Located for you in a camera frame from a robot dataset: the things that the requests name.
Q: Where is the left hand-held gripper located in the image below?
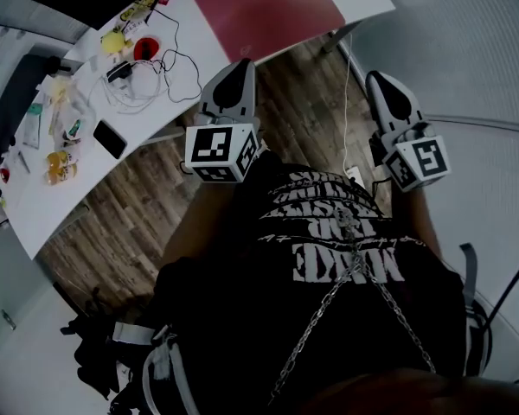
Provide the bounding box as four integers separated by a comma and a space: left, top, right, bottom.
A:
184, 57, 263, 184

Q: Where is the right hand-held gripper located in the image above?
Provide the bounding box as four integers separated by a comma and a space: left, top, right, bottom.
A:
365, 70, 452, 193

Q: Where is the red mouse pad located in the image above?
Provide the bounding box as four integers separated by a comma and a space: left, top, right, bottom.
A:
190, 0, 346, 63

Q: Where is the person's right forearm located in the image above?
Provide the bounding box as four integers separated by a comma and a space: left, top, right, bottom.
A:
391, 186, 443, 259

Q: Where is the person's left forearm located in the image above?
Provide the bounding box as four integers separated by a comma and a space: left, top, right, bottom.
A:
160, 178, 247, 271

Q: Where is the grey desk leg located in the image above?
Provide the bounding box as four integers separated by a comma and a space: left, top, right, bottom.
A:
321, 20, 365, 55

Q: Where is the white desk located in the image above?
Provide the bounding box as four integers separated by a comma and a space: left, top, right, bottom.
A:
0, 0, 397, 261

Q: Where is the red round dish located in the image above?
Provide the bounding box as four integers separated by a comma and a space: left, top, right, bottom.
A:
133, 35, 162, 61

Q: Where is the black charger block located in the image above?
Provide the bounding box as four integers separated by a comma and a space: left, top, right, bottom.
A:
106, 61, 134, 84

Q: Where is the black smartphone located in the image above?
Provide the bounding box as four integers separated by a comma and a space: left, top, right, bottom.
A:
92, 118, 128, 160

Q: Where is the yellow plush toy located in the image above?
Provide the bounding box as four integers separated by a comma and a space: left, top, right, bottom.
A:
99, 28, 133, 55

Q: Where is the clear plastic bag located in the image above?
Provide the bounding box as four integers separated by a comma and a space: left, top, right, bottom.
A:
38, 75, 97, 147

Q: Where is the orange drink bottle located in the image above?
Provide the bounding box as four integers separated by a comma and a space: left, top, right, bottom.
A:
45, 150, 71, 169
46, 164, 79, 186

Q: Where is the green and white packet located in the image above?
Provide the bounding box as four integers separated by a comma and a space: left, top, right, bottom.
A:
23, 101, 43, 150

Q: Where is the black printed t-shirt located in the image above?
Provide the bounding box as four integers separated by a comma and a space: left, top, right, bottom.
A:
149, 151, 492, 415

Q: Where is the black bag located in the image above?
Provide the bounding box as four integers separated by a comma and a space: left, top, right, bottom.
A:
60, 313, 157, 415

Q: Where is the thin black cable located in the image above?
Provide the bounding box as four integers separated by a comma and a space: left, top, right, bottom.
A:
148, 6, 203, 104

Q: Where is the white coiled cable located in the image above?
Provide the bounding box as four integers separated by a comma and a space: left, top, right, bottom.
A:
88, 58, 163, 114

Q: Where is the white hanging cable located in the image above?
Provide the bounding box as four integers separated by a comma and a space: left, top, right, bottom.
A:
342, 32, 356, 173

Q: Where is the silver chain necklace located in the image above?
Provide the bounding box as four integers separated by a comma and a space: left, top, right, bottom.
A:
267, 207, 438, 405

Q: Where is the grey strap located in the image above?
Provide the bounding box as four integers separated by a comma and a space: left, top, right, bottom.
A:
458, 242, 479, 307

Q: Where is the thick black cable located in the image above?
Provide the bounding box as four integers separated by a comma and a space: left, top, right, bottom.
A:
485, 248, 519, 333

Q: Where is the white harness strap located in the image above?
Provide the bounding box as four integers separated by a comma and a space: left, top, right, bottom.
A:
106, 321, 201, 415

